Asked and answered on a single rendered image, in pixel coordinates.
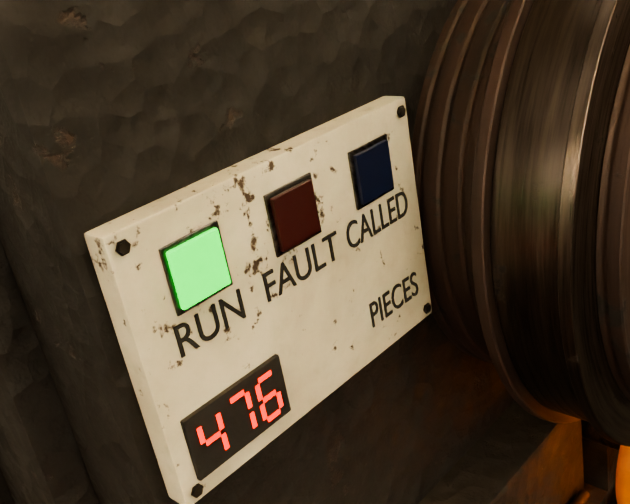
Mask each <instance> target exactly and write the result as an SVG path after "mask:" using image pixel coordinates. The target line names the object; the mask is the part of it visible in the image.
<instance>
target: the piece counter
mask: <svg viewBox="0 0 630 504"><path fill-rule="evenodd" d="M271 375H272V373H271V370H269V371H268V372H267V373H265V374H264V375H262V376H261V377H260V378H258V382H259V384H260V383H261V382H262V381H264V380H265V379H267V378H268V377H269V376H271ZM259 384H258V385H256V386H255V390H256V394H257V398H258V401H261V400H262V399H263V404H262V405H261V406H260V410H261V414H262V418H263V421H264V420H266V419H268V422H270V421H271V420H273V419H274V418H275V417H276V416H278V415H279V414H280V413H281V411H280V408H281V407H282V406H284V404H283V400H282V396H281V392H280V391H279V392H278V393H277V394H276V390H273V391H272V392H271V393H269V394H268V395H267V396H265V397H264V398H263V397H262V393H261V389H260V385H259ZM243 395H245V399H246V403H247V406H248V409H250V408H251V407H253V405H252V401H251V397H250V394H249V391H248V392H247V393H244V390H242V391H240V392H239V393H237V394H236V395H235V396H233V397H232V398H230V403H231V404H232V403H234V402H235V401H236V400H238V399H239V398H240V397H242V396H243ZM275 395H276V396H277V400H278V404H279V409H278V410H277V411H275V412H274V413H273V414H271V415H270V416H269V417H268V418H267V413H266V409H265V405H264V403H265V402H267V401H268V400H269V399H271V398H272V397H273V396H275ZM215 416H216V419H217V423H218V426H219V430H222V429H223V428H224V424H223V420H222V417H221V413H220V412H219V413H218V414H216V415H215ZM250 418H251V422H252V426H253V429H254V428H255V427H257V426H258V425H257V421H256V417H255V413H254V411H253V412H251V413H250ZM196 430H197V433H198V437H199V440H200V444H201V445H202V444H203V443H204V442H206V445H207V446H208V445H210V444H211V443H212V442H214V441H215V440H216V439H217V438H219V437H220V436H221V437H222V441H223V444H224V448H225V450H227V449H228V448H229V447H230V446H229V442H228V439H227V435H226V432H225V433H223V434H222V435H221V432H220V431H218V432H217V433H216V434H214V435H213V436H212V437H210V438H209V439H208V440H205V437H204V434H203V430H202V427H201V426H200V427H198V428H197V429H196Z"/></svg>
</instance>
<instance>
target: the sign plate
mask: <svg viewBox="0 0 630 504"><path fill-rule="evenodd" d="M382 140H388V146H389V153H390V160H391V167H392V174H393V181H394V187H393V188H392V189H390V190H388V191H386V192H385V193H383V194H381V195H380V196H378V197H376V198H375V199H373V200H371V201H369V202H368V203H366V204H364V205H361V204H360V198H359V192H358V186H357V180H356V173H355V167H354V161H353V155H355V154H357V153H359V152H361V151H363V150H365V149H367V148H369V147H371V146H372V145H374V144H376V143H378V142H380V141H382ZM307 179H311V180H312V184H313V190H314V195H315V200H316V206H317V211H318V216H319V222H320V227H321V230H320V231H319V232H317V233H315V234H313V235H312V236H310V237H308V238H307V239H305V240H303V241H302V242H300V243H298V244H296V245H295V246H293V247H291V248H290V249H288V250H286V251H285V252H282V251H280V247H279V242H278V237H277V233H276V228H275V223H274V219H273V214H272V209H271V205H270V198H272V197H274V196H276V195H278V194H280V193H282V192H283V191H285V190H287V189H289V188H291V187H293V186H295V185H297V184H299V183H301V182H303V181H305V180H307ZM212 228H217V229H218V231H219V235H220V240H221V244H222V248H223V252H224V256H225V260H226V264H227V268H228V272H229V276H230V280H231V283H230V284H229V285H227V286H225V287H224V288H222V289H220V290H218V291H217V292H215V293H213V294H212V295H210V296H208V297H207V298H205V299H203V300H201V301H200V302H198V303H196V304H195V305H193V306H191V307H190V308H188V309H186V310H182V309H181V306H180V302H179V299H178V295H177V292H176V288H175V284H174V281H173V277H172V274H171V270H170V267H169V263H168V260H167V256H166V252H167V251H169V250H171V249H173V248H175V247H177V246H179V245H181V244H183V243H185V242H187V241H189V240H191V239H192V238H194V237H196V236H198V235H200V234H202V233H204V232H206V231H208V230H210V229H212ZM84 237H85V240H86V244H87V247H88V250H89V253H90V256H91V259H92V262H93V265H94V268H95V271H96V274H97V277H98V280H99V283H100V287H101V290H102V293H103V296H104V299H105V302H106V305H107V308H108V311H109V314H110V317H111V320H112V323H113V326H114V329H115V333H116V336H117V339H118V342H119V345H120V348H121V351H122V354H123V357H124V360H125V363H126V366H127V369H128V372H129V376H130V379H131V382H132V385H133V388H134V391H135V394H136V397H137V400H138V403H139V406H140V409H141V412H142V415H143V418H144V422H145V425H146V428H147V431H148V434H149V437H150V440H151V443H152V446H153V449H154V452H155V455H156V458H157V461H158V465H159V468H160V471H161V474H162V477H163V480H164V483H165V486H166V489H167V492H168V495H169V497H170V498H171V499H173V500H175V501H176V502H178V503H179V504H194V503H196V502H197V501H198V500H199V499H201V498H202V497H203V496H204V495H206V494H207V493H208V492H209V491H211V490H212V489H213V488H214V487H216V486H217V485H218V484H219V483H220V482H222V481H223V480H224V479H225V478H227V477H228V476H229V475H230V474H232V473H233V472H234V471H235V470H237V469H238V468H239V467H240V466H242V465H243V464H244V463H245V462H247V461H248V460H249V459H250V458H252V457H253V456H254V455H255V454H257V453H258V452H259V451H260V450H261V449H263V448H264V447H265V446H266V445H268V444H269V443H270V442H271V441H273V440H274V439H275V438H276V437H278V436H279V435H280V434H281V433H283V432H284V431H285V430H286V429H288V428H289V427H290V426H291V425H293V424H294V423H295V422H296V421H297V420H299V419H300V418H301V417H302V416H304V415H305V414H306V413H307V412H309V411H310V410H311V409H312V408H314V407H315V406H316V405H317V404H319V403H320V402H321V401H322V400H324V399H325V398H326V397H327V396H329V395H330V394H331V393H332V392H334V391H335V390H336V389H337V388H338V387H340V386H341V385H342V384H343V383H345V382H346V381H347V380H348V379H350V378H351V377H352V376H353V375H355V374H356V373H357V372H358V371H360V370H361V369H362V368H363V367H365V366H366V365H367V364H368V363H370V362H371V361H372V360H373V359H375V358H376V357H377V356H378V355H379V354H381V353H382V352H383V351H384V350H386V349H387V348H388V347H389V346H391V345H392V344H393V343H394V342H396V341H397V340H398V339H399V338H401V337H402V336H403V335H404V334H406V333H407V332H408V331H409V330H411V329H412V328H413V327H414V326H416V325H417V324H418V323H419V322H420V321H422V320H423V319H424V318H425V317H427V316H428V315H429V314H430V313H431V312H432V306H431V298H430V291H429V283H428V275H427V267H426V260H425V252H424V244H423V236H422V229H421V221H420V213H419V205H418V198H417V190H416V182H415V174H414V167H413V159H412V151H411V143H410V136H409V128H408V120H407V112H406V105H405V98H404V97H403V96H383V97H381V98H378V99H376V100H374V101H372V102H370V103H367V104H365V105H363V106H361V107H359V108H357V109H354V110H352V111H350V112H348V113H346V114H343V115H341V116H339V117H337V118H335V119H332V120H330V121H328V122H326V123H324V124H322V125H319V126H317V127H315V128H313V129H311V130H308V131H306V132H304V133H302V134H300V135H297V136H295V137H293V138H291V139H289V140H286V141H284V142H282V143H280V144H278V145H276V146H273V147H271V148H269V149H267V150H265V151H262V152H260V153H258V154H256V155H254V156H251V157H249V158H247V159H245V160H243V161H241V162H238V163H236V164H234V165H232V166H230V167H227V168H225V169H223V170H221V171H219V172H216V173H214V174H212V175H210V176H208V177H206V178H203V179H201V180H199V181H197V182H195V183H192V184H190V185H188V186H186V187H184V188H181V189H179V190H177V191H175V192H173V193H171V194H168V195H166V196H164V197H162V198H160V199H157V200H155V201H153V202H151V203H149V204H146V205H144V206H142V207H140V208H138V209H135V210H133V211H131V212H129V213H127V214H125V215H122V216H120V217H118V218H116V219H114V220H111V221H109V222H107V223H105V224H103V225H100V226H98V227H96V228H94V229H92V230H90V231H87V232H86V233H84ZM269 370H271V373H272V375H271V376H269V377H268V378H267V379H265V380H264V381H262V382H261V383H260V384H259V382H258V378H260V377H261V376H262V375H264V374H265V373H267V372H268V371H269ZM258 384H259V385H260V389H261V393H262V397H263V398H264V397H265V396H267V395H268V394H269V393H271V392H272V391H273V390H276V394H277V393H278V392H279V391H280V392H281V396H282V400H283V404H284V406H282V407H281V408H280V411H281V413H280V414H279V415H278V416H276V417H275V418H274V419H273V420H271V421H270V422H268V419H266V420H264V421H263V418H262V414H261V410H260V406H261V405H262V404H263V399H262V400H261V401H258V398H257V394H256V390H255V386H256V385H258ZM242 390H244V393H247V392H248V391H249V394H250V397H251V401H252V405H253V407H251V408H250V409H248V406H247V403H246V399H245V395H243V396H242V397H240V398H239V399H238V400H236V401H235V402H234V403H232V404H231V403H230V398H232V397H233V396H235V395H236V394H237V393H239V392H240V391H242ZM253 411H254V413H255V417H256V421H257V425H258V426H257V427H255V428H254V429H253V426H252V422H251V418H250V413H251V412H253ZM219 412H220V413H221V417H222V420H223V424H224V428H223V429H222V430H219V426H218V423H217V419H216V416H215V415H216V414H218V413H219ZM200 426H201V427H202V430H203V434H204V437H205V440H208V439H209V438H210V437H212V436H213V435H214V434H216V433H217V432H218V431H220V432H221V435H222V434H223V433H225V432H226V435H227V439H228V442H229V446H230V447H229V448H228V449H227V450H225V448H224V444H223V441H222V437H221V436H220V437H219V438H217V439H216V440H215V441H214V442H212V443H211V444H210V445H208V446H207V445H206V442H204V443H203V444H202V445H201V444H200V440H199V437H198V433H197V430H196V429H197V428H198V427H200Z"/></svg>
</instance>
